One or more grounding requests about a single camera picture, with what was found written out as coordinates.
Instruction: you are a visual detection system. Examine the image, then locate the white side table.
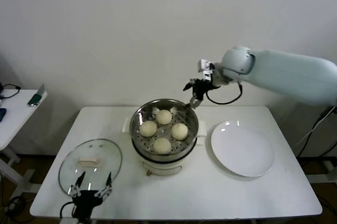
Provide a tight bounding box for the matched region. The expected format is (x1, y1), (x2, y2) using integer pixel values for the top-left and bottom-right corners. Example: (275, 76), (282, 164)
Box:
(0, 88), (48, 196)

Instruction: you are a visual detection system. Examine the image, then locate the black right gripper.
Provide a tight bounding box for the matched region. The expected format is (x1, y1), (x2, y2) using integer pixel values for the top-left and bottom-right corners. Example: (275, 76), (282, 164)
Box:
(183, 77), (213, 110)

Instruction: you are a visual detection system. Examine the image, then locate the perforated steel steamer basket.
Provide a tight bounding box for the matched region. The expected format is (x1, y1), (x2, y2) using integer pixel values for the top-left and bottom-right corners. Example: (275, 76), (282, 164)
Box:
(122, 99), (207, 159)

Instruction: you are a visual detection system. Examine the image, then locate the power strip on floor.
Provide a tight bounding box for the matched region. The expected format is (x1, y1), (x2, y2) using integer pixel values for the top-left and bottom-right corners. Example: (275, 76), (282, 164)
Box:
(4, 197), (26, 213)

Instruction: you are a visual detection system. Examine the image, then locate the white steamed baozi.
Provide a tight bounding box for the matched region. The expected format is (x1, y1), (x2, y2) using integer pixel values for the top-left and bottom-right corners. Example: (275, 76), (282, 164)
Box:
(156, 109), (172, 125)
(171, 123), (189, 141)
(152, 137), (172, 155)
(139, 120), (157, 138)

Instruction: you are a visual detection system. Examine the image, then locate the white metal base frame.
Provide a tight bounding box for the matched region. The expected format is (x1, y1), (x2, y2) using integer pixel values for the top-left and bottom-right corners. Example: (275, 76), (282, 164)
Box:
(323, 159), (337, 183)

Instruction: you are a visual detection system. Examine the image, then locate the black hanging cable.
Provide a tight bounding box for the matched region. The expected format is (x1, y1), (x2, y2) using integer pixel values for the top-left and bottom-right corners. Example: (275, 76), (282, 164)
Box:
(296, 104), (337, 158)

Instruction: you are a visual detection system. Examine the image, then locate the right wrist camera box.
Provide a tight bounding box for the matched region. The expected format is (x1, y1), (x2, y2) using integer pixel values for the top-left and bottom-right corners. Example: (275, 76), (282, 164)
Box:
(197, 59), (213, 80)

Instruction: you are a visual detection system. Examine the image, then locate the white hanging cable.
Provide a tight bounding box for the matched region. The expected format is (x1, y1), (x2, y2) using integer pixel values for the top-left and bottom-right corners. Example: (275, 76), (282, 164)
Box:
(294, 109), (337, 147)

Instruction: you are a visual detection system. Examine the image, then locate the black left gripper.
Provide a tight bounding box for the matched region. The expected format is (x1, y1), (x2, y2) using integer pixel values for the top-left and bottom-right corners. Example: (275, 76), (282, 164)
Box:
(68, 170), (113, 219)

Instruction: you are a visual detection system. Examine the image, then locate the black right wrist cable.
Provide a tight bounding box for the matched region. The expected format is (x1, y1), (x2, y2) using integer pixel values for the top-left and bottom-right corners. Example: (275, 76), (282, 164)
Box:
(206, 82), (243, 105)

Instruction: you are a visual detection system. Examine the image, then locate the white round plate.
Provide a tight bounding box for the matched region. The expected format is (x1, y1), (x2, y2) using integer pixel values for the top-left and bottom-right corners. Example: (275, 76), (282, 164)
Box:
(210, 120), (275, 178)

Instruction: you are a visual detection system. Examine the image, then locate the white cabinet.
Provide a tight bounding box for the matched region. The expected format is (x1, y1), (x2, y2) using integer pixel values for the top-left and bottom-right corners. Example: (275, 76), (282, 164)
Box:
(297, 104), (337, 159)

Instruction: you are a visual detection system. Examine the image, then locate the black cable on side table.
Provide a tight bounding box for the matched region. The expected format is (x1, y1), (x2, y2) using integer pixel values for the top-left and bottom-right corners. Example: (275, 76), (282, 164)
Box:
(0, 84), (22, 101)

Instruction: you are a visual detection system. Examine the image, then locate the glass lid with white handle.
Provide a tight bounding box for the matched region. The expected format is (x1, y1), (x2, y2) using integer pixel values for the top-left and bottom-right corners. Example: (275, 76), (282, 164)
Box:
(58, 138), (123, 198)

